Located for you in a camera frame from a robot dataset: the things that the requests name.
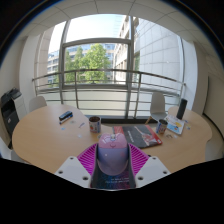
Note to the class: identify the blue and white marker pen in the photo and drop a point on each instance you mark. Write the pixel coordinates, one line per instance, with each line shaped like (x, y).
(66, 120)

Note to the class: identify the black upright speaker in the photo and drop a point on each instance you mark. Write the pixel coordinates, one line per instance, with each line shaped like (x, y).
(181, 108)

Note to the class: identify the lilac and pink computer mouse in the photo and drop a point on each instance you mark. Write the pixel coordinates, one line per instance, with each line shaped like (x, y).
(112, 155)

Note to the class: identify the white chair with wooden legs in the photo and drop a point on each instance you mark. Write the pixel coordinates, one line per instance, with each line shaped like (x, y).
(5, 151)

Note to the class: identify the red and black magazine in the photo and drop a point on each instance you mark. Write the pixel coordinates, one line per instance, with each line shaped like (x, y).
(141, 135)

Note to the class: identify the black mouse pad, red-blue print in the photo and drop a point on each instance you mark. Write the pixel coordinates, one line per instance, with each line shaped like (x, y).
(111, 182)

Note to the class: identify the black and white office printer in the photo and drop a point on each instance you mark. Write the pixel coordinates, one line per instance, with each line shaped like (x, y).
(10, 111)

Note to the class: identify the blue and white cup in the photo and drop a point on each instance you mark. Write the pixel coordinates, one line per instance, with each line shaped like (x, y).
(161, 127)

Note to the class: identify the grey metal balcony railing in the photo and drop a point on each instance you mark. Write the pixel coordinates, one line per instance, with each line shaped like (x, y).
(76, 91)

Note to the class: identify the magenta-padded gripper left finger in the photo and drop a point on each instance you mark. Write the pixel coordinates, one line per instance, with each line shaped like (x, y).
(75, 171)

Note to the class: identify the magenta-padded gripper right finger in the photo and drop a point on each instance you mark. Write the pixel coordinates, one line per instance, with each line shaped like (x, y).
(150, 171)

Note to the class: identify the black rectangular case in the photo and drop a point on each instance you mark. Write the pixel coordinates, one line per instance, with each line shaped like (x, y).
(65, 115)

